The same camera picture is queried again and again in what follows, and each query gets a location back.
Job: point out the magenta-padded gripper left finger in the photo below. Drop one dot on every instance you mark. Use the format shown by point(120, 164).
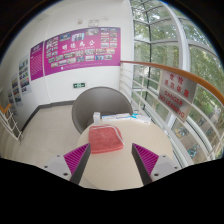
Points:
point(74, 159)

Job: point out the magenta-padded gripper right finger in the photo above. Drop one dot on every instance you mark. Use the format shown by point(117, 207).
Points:
point(148, 160)

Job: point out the coral pink towel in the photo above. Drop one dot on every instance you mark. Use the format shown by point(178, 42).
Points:
point(105, 139)

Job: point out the flat white blue box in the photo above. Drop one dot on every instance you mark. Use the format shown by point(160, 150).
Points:
point(123, 116)
point(108, 117)
point(141, 118)

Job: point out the grey tub chair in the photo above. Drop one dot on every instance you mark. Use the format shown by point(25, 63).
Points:
point(96, 101)

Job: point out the grey red-lettered warning sign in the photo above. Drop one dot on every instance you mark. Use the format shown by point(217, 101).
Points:
point(176, 95)

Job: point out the short white stair railing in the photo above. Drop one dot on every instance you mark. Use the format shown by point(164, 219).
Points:
point(10, 126)

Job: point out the green exit sign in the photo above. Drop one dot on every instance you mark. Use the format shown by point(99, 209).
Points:
point(79, 85)

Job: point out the white photo board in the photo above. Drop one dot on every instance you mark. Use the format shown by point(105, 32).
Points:
point(16, 90)
point(24, 75)

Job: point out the narrow magenta text poster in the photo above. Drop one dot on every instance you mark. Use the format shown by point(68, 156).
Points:
point(36, 61)

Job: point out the large magenta photo poster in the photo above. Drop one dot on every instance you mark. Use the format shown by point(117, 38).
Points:
point(81, 51)

